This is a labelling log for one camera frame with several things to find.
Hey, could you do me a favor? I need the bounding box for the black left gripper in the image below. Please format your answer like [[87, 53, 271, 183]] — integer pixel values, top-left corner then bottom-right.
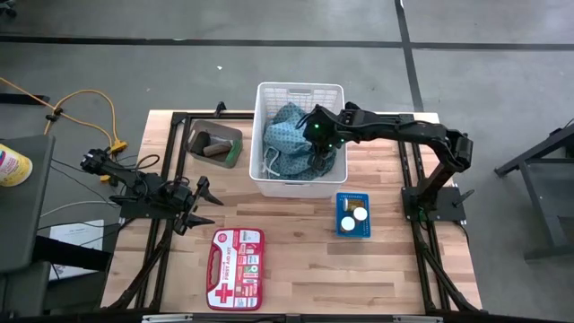
[[168, 176, 224, 235]]

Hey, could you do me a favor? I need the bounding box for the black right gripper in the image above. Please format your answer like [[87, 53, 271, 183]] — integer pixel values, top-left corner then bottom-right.
[[303, 105, 349, 174]]

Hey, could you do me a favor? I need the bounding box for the blue patterned hospital gown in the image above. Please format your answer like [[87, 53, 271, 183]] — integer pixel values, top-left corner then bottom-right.
[[262, 101, 338, 182]]

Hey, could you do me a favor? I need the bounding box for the brown bandage roll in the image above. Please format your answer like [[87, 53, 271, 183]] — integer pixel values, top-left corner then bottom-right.
[[202, 141, 234, 158]]

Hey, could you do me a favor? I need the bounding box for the white perforated plastic basket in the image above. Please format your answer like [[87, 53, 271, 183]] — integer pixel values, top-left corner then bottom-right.
[[248, 82, 349, 199]]

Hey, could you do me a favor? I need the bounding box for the small blue plastic basket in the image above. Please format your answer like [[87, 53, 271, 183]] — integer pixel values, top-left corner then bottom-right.
[[335, 192, 371, 239]]

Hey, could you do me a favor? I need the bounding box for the grey plastic bin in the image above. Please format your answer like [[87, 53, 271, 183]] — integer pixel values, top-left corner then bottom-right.
[[186, 118, 244, 170]]

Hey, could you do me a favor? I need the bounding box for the green bandage roll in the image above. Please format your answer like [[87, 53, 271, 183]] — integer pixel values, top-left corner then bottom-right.
[[225, 138, 244, 165]]

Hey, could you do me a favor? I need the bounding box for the red first aid kit case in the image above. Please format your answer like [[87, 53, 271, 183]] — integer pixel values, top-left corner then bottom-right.
[[205, 227, 265, 311]]

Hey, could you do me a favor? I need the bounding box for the white paper sheet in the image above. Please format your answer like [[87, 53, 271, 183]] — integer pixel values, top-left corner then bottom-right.
[[48, 219, 105, 282]]

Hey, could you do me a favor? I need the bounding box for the black clamp lever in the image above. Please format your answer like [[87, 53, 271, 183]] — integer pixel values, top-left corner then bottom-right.
[[451, 188, 475, 208]]

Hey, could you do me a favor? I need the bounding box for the grey side table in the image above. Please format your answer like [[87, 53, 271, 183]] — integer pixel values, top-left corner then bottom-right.
[[0, 134, 57, 275]]

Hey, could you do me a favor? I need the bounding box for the yellow white wipes canister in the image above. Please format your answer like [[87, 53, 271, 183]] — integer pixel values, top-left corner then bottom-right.
[[0, 143, 34, 188]]

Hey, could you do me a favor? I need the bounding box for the black aluminium rig frame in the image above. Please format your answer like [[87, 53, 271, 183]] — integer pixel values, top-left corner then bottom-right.
[[100, 109, 483, 315]]

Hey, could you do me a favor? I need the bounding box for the yellow extension cable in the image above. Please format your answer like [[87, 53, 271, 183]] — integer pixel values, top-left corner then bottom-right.
[[0, 75, 129, 156]]

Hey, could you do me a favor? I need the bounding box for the black metal table frame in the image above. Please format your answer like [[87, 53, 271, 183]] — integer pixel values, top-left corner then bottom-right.
[[494, 118, 574, 261]]

